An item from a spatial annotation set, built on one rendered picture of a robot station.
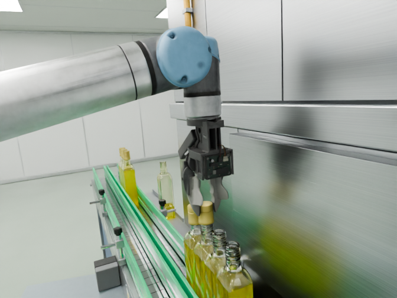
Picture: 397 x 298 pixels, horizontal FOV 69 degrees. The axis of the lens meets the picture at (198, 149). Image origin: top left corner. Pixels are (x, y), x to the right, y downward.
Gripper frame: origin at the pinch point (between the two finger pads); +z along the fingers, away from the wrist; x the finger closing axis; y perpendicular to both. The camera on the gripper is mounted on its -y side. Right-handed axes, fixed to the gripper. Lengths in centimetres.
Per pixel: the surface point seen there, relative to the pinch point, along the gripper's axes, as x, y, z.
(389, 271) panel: 11.9, 33.2, 0.6
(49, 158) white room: -69, -573, 83
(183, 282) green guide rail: -4.4, -6.6, 21.5
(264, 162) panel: 11.8, 6.3, -9.5
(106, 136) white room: 44, -573, 52
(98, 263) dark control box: -22, -49, 34
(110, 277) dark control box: -19, -44, 38
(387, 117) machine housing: 12.7, 31.3, -20.3
